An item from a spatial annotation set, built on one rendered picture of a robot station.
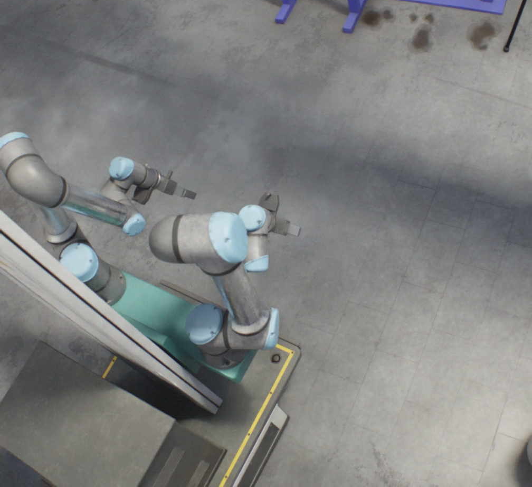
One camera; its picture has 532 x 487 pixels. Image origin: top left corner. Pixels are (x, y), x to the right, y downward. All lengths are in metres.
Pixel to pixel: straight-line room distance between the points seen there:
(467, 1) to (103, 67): 2.19
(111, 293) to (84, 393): 0.37
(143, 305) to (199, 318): 0.40
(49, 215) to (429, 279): 1.58
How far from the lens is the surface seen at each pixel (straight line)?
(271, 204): 1.96
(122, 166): 2.08
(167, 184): 2.18
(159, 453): 1.91
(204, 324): 1.81
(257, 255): 1.83
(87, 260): 2.07
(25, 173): 1.80
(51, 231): 2.12
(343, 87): 3.41
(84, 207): 1.91
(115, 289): 2.19
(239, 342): 1.80
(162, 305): 2.15
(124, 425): 1.94
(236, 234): 1.46
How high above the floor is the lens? 2.55
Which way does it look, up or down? 58 degrees down
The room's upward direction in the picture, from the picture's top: 24 degrees counter-clockwise
